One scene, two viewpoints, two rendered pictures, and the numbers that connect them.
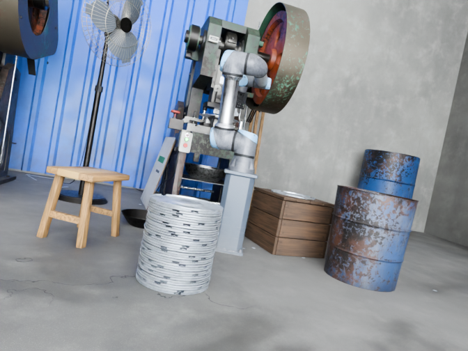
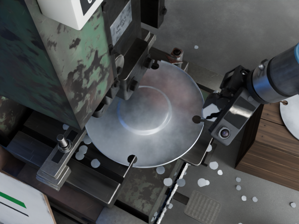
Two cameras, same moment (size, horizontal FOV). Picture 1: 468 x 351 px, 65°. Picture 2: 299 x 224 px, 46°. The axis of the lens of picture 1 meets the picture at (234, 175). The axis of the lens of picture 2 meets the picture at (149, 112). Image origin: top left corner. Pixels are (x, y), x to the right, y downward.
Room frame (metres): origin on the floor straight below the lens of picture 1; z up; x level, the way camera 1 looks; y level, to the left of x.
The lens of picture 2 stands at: (2.47, 0.45, 1.53)
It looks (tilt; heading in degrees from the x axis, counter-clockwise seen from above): 64 degrees down; 314
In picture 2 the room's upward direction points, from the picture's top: straight up
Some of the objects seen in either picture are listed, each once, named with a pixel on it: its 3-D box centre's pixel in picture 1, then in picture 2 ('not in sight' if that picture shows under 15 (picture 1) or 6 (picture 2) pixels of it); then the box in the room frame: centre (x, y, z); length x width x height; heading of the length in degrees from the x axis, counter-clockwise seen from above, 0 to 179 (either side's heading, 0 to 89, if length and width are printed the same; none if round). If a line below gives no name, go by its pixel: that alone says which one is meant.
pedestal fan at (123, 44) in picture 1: (97, 97); not in sight; (3.07, 1.22, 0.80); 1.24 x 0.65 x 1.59; 16
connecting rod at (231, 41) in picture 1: (226, 55); not in sight; (2.86, 0.22, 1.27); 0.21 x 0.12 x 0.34; 16
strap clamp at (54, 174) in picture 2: (193, 118); (62, 148); (2.81, 0.39, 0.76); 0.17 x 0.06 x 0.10; 106
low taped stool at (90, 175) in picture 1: (86, 203); not in sight; (1.81, 0.69, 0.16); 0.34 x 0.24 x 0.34; 168
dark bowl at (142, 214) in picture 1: (144, 219); not in sight; (2.29, 0.50, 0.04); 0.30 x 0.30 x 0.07
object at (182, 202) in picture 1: (186, 202); not in sight; (1.45, 0.16, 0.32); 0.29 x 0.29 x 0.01
